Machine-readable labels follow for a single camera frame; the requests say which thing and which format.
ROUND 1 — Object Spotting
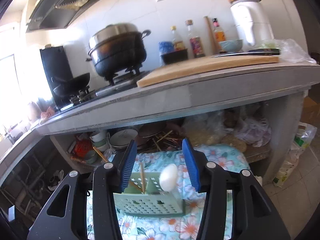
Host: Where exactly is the light blue bowl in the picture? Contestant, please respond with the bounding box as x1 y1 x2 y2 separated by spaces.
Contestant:
219 40 243 53

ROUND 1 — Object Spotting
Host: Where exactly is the orange sauce bottle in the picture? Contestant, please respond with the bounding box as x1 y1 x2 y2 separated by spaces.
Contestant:
212 18 226 54

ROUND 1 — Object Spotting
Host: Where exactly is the large black stock pot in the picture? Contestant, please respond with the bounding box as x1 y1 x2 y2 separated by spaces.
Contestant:
88 23 151 85

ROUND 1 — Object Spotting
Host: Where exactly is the wooden rolling pin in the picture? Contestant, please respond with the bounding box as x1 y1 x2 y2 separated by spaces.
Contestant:
204 16 219 55

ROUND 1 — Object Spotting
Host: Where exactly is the floral quilted tablecloth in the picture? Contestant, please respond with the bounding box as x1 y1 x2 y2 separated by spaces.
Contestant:
86 143 251 240

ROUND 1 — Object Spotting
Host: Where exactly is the yellow cap sauce bottle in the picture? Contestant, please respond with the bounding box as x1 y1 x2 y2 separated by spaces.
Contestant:
171 25 186 51

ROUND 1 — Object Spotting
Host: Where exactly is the concrete kitchen counter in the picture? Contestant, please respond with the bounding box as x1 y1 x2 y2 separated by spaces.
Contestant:
1 62 319 181

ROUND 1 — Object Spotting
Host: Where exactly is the white plastic bag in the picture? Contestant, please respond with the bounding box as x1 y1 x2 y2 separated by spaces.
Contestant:
272 122 317 187

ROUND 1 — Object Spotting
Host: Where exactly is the white plate under counter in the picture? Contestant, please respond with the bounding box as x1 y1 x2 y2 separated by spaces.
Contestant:
110 129 138 148

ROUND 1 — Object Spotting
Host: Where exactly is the stack of white bowls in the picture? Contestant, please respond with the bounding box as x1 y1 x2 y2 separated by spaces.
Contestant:
89 130 108 153

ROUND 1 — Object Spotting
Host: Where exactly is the black splash guard panel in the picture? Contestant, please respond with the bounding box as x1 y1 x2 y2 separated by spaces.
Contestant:
40 46 73 108

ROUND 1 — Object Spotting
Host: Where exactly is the white ladle spoon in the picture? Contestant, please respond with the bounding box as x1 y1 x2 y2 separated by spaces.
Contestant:
159 164 178 192

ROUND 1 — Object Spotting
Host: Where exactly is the range hood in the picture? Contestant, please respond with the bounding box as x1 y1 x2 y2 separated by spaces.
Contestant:
27 0 99 33

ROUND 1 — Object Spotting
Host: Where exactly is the wooden chopstick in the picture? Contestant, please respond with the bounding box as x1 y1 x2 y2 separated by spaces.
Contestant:
93 146 109 163
140 162 146 194

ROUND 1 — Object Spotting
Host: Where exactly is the green plastic utensil holder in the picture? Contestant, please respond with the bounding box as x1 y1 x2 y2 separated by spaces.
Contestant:
114 172 184 217

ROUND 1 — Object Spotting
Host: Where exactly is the dark sauce bottle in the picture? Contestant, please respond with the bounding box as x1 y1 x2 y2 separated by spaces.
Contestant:
185 20 205 58

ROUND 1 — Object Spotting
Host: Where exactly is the black wok pan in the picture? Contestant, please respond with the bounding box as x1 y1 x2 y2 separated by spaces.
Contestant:
52 73 91 97

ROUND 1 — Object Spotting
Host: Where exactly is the wooden cutting board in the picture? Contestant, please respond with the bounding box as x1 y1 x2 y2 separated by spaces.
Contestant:
137 55 279 88

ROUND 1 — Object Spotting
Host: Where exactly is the black tray dish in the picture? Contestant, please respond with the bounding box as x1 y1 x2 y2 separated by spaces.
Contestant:
161 49 188 65

